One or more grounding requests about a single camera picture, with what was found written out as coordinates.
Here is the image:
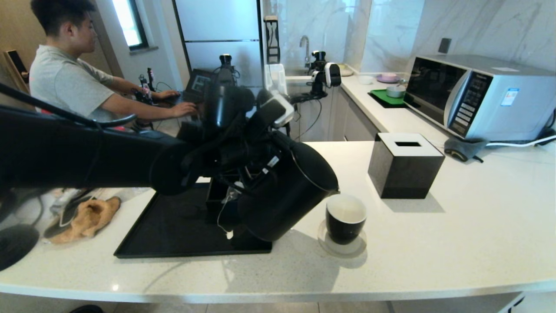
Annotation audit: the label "black electric kettle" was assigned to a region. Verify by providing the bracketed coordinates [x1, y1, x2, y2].
[237, 141, 340, 242]

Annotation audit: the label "black compartment organizer box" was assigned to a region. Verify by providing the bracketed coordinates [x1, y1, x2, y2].
[205, 176, 244, 224]

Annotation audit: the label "black metal stand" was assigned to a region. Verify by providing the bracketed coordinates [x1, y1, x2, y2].
[282, 92, 331, 140]

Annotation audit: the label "white plastic rack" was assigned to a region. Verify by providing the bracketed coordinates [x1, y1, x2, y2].
[264, 64, 288, 94]

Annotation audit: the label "black device with green light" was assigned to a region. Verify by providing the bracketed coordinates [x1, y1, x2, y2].
[218, 53, 238, 85]

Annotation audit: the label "black laptop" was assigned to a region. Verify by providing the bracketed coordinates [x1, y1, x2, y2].
[185, 68, 218, 103]

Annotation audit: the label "white kitchen cabinet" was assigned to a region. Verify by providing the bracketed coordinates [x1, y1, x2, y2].
[332, 87, 384, 142]

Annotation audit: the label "black white robot device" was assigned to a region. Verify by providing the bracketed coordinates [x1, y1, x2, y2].
[309, 50, 342, 98]

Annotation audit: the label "black mug white inside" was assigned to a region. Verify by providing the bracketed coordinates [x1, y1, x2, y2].
[325, 193, 367, 245]

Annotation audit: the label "black serving tray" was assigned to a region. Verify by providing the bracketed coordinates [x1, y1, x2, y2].
[114, 183, 273, 259]

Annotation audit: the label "chrome kitchen faucet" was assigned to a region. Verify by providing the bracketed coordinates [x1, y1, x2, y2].
[299, 36, 311, 69]

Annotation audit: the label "white round coaster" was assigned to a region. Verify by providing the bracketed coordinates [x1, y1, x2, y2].
[318, 220, 367, 257]

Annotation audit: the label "green tray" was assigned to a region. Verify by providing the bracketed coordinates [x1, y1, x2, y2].
[367, 89, 409, 109]

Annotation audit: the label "black teleoperation controller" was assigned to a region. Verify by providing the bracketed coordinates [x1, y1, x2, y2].
[137, 67, 156, 103]

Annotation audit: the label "grey refrigerator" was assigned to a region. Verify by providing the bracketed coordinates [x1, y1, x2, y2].
[172, 0, 268, 131]

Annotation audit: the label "black tissue box white lid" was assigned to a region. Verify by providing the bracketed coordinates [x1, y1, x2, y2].
[367, 133, 446, 200]

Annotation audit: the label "brown crumpled cloth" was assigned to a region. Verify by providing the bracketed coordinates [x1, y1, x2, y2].
[46, 196, 122, 244]

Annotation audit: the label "grey oven mitt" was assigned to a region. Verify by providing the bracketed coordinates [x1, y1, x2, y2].
[443, 138, 488, 164]

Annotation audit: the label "person in grey t-shirt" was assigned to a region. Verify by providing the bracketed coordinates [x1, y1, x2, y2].
[28, 0, 200, 127]

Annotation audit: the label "silver microwave oven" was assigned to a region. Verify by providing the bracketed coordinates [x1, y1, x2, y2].
[403, 54, 556, 142]

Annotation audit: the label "black round flat object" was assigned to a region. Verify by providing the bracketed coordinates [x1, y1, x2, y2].
[0, 223, 40, 272]

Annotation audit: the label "pyramid tea bag with string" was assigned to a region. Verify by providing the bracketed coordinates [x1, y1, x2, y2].
[217, 191, 239, 240]

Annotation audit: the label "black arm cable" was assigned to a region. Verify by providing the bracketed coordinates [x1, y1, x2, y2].
[0, 83, 137, 129]

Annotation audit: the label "window with dark frame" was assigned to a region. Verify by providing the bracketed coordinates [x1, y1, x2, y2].
[111, 0, 149, 52]

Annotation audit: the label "white power cable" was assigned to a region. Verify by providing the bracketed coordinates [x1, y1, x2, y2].
[484, 135, 556, 148]

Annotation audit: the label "black door lock handle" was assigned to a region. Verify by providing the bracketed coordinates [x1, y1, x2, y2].
[3, 50, 30, 83]

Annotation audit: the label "black microwave cable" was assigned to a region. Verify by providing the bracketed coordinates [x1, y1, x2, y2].
[536, 109, 556, 140]

